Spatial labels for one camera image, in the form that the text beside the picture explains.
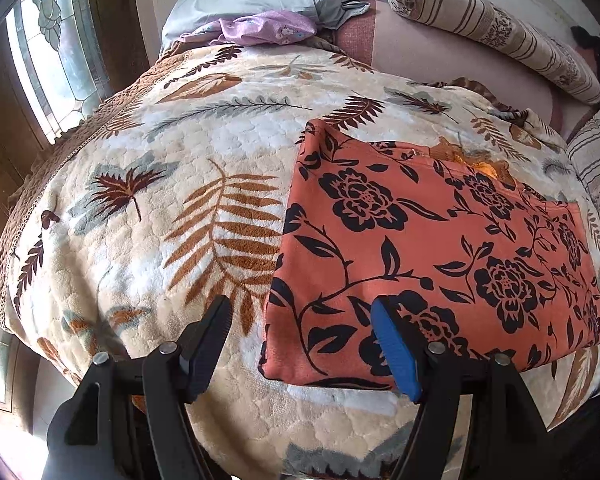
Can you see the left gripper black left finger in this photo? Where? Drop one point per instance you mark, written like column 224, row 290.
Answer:
column 128, row 420

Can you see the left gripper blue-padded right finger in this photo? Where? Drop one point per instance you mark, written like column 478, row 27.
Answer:
column 506, row 437

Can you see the orange black floral garment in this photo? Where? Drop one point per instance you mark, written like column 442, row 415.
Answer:
column 478, row 264

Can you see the cream leaf-pattern fleece blanket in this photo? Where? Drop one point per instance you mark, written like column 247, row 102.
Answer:
column 176, row 191

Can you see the pink bed sheet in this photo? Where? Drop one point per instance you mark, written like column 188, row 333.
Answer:
column 383, row 40

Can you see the striped floral bolster pillow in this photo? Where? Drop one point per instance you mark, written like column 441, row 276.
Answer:
column 484, row 22

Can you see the stained glass window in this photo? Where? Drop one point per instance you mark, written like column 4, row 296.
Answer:
column 58, row 61

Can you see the purple floral cloth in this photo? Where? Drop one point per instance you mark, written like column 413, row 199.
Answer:
column 270, row 27

